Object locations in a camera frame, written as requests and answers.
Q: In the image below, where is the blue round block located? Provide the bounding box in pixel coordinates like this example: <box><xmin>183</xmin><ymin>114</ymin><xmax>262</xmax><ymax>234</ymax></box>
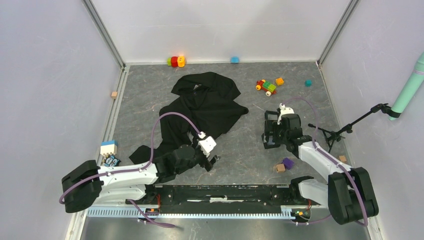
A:
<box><xmin>230</xmin><ymin>56</ymin><xmax>240</xmax><ymax>64</ymax></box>

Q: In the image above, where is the colourful toy brick car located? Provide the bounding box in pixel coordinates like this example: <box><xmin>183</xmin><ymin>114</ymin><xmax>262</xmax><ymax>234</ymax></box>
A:
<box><xmin>255</xmin><ymin>79</ymin><xmax>277</xmax><ymax>97</ymax></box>

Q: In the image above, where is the mint green tube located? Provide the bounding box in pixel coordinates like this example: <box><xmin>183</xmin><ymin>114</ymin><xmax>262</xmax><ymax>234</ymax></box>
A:
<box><xmin>388</xmin><ymin>53</ymin><xmax>424</xmax><ymax>121</ymax></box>

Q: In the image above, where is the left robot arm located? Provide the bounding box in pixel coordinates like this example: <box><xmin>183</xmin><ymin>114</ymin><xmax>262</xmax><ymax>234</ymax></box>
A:
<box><xmin>59</xmin><ymin>145</ymin><xmax>220</xmax><ymax>213</ymax></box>

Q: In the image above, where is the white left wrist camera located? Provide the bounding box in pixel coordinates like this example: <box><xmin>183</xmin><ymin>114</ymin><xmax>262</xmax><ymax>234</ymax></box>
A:
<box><xmin>197</xmin><ymin>131</ymin><xmax>217</xmax><ymax>157</ymax></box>

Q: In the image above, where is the small wooden cube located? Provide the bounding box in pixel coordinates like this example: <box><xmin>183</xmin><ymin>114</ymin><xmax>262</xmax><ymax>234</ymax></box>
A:
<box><xmin>111</xmin><ymin>91</ymin><xmax>118</xmax><ymax>100</ymax></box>

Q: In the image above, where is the black tripod stand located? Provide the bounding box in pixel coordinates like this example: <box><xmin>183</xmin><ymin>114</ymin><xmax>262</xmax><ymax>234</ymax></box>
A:
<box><xmin>308</xmin><ymin>103</ymin><xmax>392</xmax><ymax>153</ymax></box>

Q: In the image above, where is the blue white block toy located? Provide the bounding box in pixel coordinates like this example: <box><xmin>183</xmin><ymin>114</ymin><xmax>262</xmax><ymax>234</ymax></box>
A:
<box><xmin>99</xmin><ymin>140</ymin><xmax>118</xmax><ymax>158</ymax></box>

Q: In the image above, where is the purple cube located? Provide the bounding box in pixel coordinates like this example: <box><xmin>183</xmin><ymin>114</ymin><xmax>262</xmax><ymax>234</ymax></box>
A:
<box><xmin>282</xmin><ymin>157</ymin><xmax>295</xmax><ymax>170</ymax></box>

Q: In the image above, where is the teal cube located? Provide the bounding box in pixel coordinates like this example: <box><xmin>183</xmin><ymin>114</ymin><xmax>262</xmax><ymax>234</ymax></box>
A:
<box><xmin>304</xmin><ymin>79</ymin><xmax>312</xmax><ymax>87</ymax></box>

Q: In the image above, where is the orange cube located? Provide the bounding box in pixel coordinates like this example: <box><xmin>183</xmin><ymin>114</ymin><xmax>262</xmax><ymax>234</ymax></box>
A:
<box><xmin>275</xmin><ymin>77</ymin><xmax>284</xmax><ymax>86</ymax></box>

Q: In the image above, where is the tan cube by wall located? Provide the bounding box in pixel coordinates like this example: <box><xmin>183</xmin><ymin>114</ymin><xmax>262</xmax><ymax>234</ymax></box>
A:
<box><xmin>338</xmin><ymin>155</ymin><xmax>348</xmax><ymax>164</ymax></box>

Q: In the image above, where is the black garment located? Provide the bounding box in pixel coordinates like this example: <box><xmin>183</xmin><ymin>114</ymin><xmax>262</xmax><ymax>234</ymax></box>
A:
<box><xmin>129</xmin><ymin>72</ymin><xmax>249</xmax><ymax>164</ymax></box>

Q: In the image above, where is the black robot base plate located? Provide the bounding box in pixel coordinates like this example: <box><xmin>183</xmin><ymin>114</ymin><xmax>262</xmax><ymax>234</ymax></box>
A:
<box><xmin>132</xmin><ymin>184</ymin><xmax>323</xmax><ymax>216</ymax></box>

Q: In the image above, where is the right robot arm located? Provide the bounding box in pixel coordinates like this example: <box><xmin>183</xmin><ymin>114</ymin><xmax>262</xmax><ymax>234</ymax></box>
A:
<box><xmin>261</xmin><ymin>106</ymin><xmax>380</xmax><ymax>225</ymax></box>

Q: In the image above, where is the blue monster card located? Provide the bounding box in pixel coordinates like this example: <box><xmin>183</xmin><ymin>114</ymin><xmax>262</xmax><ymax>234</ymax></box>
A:
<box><xmin>101</xmin><ymin>155</ymin><xmax>121</xmax><ymax>167</ymax></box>

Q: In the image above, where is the brown wooden cube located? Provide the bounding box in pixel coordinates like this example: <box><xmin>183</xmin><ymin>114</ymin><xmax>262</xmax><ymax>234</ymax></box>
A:
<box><xmin>275</xmin><ymin>163</ymin><xmax>286</xmax><ymax>173</ymax></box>

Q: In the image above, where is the red yellow green toy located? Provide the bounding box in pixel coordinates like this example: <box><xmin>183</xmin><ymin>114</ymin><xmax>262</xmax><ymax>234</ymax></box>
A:
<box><xmin>167</xmin><ymin>55</ymin><xmax>186</xmax><ymax>68</ymax></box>

